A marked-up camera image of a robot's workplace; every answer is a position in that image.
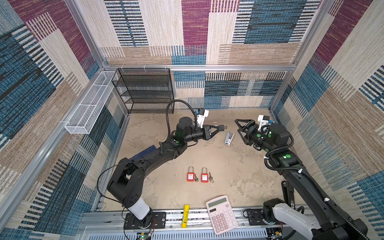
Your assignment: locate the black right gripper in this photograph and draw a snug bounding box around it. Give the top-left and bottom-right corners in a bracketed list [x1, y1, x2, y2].
[234, 119, 275, 153]

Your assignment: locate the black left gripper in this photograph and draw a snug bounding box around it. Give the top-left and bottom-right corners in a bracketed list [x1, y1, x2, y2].
[182, 125, 220, 145]

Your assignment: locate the red padlock with label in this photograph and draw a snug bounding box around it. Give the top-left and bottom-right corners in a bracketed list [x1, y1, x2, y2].
[187, 166, 195, 182]

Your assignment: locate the small black padlock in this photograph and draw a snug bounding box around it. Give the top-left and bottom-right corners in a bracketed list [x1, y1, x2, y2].
[212, 122, 227, 132]

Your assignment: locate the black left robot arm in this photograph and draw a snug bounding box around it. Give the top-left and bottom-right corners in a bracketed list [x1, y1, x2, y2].
[107, 117, 227, 225]

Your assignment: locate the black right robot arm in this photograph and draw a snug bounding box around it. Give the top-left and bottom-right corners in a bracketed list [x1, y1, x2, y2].
[235, 119, 368, 240]

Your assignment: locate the grey stapler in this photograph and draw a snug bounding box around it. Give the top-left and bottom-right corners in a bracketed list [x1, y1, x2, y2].
[225, 132, 235, 146]

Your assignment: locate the dark blue book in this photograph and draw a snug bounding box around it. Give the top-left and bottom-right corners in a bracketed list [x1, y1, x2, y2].
[131, 145, 157, 160]

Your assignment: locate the black mesh shelf rack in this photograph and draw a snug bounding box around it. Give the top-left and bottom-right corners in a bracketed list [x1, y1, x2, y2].
[112, 68, 175, 114]

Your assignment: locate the pink calculator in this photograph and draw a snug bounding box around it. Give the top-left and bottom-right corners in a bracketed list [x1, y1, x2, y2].
[206, 195, 239, 235]

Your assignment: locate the yellow marker pen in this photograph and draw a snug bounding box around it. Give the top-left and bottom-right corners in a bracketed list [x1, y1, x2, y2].
[181, 204, 190, 228]

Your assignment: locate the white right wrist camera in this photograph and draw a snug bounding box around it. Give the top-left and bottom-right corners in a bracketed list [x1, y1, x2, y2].
[258, 115, 270, 132]

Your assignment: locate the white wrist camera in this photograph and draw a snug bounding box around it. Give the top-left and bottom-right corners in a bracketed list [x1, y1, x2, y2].
[258, 115, 270, 132]
[196, 108, 209, 129]

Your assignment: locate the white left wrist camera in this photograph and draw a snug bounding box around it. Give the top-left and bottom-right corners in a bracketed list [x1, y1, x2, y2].
[196, 108, 209, 129]

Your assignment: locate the black corrugated left cable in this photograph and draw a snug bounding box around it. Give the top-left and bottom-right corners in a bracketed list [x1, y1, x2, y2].
[165, 99, 199, 140]

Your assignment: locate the white wire mesh basket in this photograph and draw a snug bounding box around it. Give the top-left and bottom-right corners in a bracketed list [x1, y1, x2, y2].
[65, 71, 115, 135]

